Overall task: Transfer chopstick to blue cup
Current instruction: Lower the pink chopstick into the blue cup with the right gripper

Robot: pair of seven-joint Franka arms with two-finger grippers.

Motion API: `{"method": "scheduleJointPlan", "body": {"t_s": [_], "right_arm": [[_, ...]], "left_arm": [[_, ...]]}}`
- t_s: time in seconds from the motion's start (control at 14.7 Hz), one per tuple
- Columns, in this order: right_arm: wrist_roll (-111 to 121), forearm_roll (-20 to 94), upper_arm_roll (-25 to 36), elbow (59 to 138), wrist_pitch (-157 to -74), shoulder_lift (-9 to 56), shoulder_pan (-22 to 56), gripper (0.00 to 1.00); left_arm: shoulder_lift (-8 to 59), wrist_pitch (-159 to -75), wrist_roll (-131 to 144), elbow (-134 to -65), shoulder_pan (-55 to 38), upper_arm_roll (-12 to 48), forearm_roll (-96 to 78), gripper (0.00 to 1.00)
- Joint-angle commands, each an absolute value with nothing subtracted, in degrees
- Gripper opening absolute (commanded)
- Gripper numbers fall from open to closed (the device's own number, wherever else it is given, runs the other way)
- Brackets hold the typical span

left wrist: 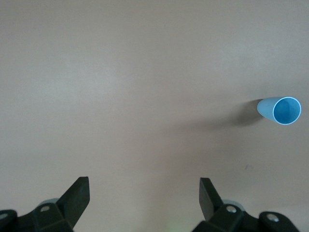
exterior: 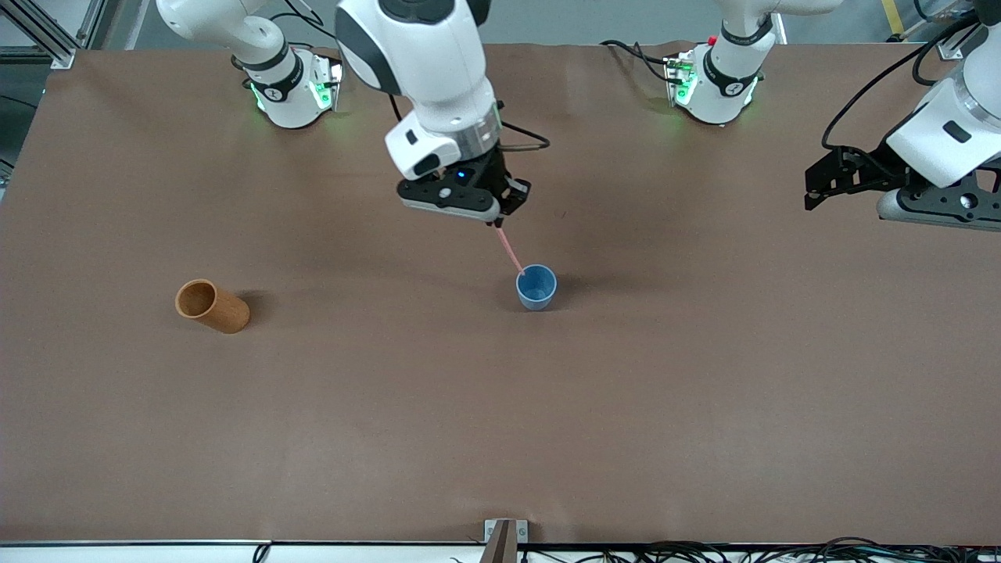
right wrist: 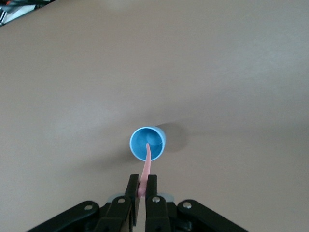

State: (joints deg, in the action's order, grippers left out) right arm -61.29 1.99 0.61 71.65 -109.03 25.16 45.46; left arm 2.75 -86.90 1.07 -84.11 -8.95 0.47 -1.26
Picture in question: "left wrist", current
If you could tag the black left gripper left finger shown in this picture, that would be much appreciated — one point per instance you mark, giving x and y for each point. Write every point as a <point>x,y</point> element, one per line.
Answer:
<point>70,207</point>

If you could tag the blue cup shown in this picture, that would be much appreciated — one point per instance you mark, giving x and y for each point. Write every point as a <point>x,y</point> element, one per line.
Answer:
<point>286,111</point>

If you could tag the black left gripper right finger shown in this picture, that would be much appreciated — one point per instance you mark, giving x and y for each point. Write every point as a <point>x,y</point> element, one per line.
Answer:
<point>214,210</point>

